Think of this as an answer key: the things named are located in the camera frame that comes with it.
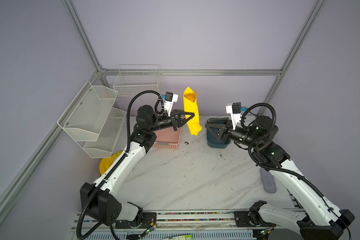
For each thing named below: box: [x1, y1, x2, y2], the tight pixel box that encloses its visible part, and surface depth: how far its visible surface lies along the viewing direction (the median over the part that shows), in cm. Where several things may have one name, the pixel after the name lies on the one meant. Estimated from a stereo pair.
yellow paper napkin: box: [183, 86, 202, 136], surface depth 60 cm
